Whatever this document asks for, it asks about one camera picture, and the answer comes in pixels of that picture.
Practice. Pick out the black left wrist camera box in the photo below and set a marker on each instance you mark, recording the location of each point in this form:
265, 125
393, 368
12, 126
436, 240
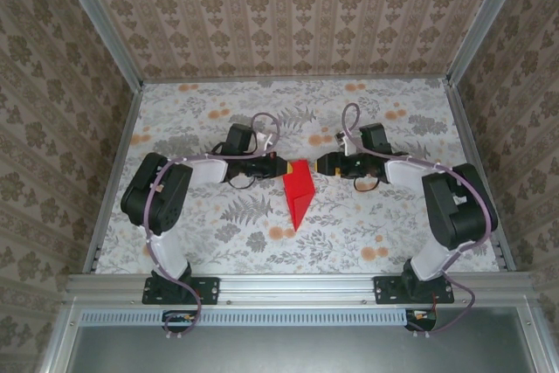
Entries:
239, 139

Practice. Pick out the thin aluminium rail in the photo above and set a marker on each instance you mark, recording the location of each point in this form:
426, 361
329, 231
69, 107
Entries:
297, 80

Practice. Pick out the grey metal panel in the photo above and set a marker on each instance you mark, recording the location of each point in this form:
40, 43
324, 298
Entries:
297, 351

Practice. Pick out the floral patterned tablecloth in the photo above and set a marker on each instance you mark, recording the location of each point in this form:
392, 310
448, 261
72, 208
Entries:
196, 102

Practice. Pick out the small controller board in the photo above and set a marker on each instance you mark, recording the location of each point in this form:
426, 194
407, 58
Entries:
421, 316
179, 318

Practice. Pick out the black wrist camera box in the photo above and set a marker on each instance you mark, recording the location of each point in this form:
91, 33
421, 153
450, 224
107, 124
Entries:
374, 138
239, 139

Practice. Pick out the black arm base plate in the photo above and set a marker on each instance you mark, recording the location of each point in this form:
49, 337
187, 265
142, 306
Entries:
386, 290
209, 290

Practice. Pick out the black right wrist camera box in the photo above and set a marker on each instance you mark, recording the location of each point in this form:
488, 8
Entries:
374, 138

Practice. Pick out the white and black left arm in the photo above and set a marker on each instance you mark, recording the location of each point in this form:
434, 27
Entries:
209, 172

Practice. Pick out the red paper sheet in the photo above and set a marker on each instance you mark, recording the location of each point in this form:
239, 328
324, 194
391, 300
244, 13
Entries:
299, 198

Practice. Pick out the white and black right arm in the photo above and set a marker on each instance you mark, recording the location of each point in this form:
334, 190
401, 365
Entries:
406, 172

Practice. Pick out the wide aluminium frame rail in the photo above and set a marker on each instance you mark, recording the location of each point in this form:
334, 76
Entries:
297, 285

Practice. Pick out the aluminium frame post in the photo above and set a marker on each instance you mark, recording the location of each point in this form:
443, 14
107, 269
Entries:
102, 23
486, 19

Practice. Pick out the aluminium side rail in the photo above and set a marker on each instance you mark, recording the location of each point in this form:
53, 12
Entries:
465, 128
126, 128

